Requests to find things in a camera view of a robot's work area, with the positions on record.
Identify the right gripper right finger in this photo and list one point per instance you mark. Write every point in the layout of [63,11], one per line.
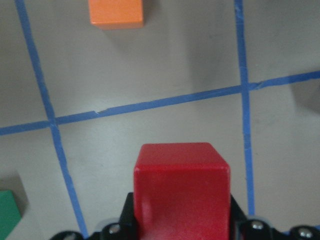
[237,216]

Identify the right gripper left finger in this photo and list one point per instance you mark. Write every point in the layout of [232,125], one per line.
[127,217]

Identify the red wooden block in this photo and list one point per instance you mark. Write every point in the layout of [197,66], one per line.
[181,191]

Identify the green wooden block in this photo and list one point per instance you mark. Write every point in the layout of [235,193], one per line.
[9,213]

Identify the orange wooden block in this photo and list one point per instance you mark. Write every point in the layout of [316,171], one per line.
[116,14]

